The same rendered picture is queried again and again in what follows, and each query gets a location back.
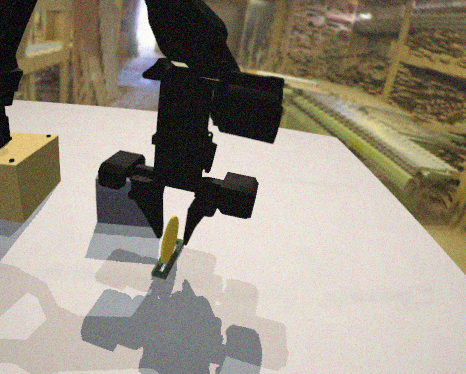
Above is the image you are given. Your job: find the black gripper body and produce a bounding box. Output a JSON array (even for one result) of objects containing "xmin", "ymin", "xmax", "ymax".
[{"xmin": 98, "ymin": 122, "xmax": 259, "ymax": 219}]

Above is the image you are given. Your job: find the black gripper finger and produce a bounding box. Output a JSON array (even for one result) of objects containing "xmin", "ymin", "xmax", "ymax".
[
  {"xmin": 183, "ymin": 198, "xmax": 217, "ymax": 246},
  {"xmin": 128, "ymin": 185, "xmax": 165, "ymax": 239}
]

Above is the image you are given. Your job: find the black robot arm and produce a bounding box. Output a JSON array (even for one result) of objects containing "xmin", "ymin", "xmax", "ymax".
[{"xmin": 0, "ymin": 0, "xmax": 285, "ymax": 149}]

